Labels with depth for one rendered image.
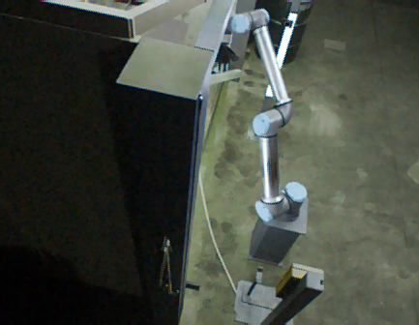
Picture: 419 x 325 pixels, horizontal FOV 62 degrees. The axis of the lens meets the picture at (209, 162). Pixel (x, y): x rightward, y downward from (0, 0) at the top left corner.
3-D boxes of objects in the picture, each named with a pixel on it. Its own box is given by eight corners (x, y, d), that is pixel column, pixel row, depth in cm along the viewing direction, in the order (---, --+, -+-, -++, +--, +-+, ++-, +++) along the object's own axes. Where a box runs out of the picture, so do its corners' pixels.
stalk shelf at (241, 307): (233, 320, 190) (233, 320, 189) (240, 280, 204) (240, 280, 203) (289, 335, 189) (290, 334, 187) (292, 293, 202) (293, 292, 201)
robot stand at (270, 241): (284, 234, 311) (308, 197, 260) (282, 267, 292) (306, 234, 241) (251, 226, 312) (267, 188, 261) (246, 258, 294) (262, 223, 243)
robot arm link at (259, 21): (303, 120, 203) (268, 4, 194) (285, 127, 198) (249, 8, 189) (290, 122, 213) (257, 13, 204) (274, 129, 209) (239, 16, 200)
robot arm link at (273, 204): (289, 217, 231) (286, 111, 194) (268, 227, 225) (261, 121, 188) (275, 206, 243) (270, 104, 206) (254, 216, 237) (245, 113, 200)
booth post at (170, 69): (176, 332, 255) (196, 100, 73) (153, 326, 256) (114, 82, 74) (183, 307, 266) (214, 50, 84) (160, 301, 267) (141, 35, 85)
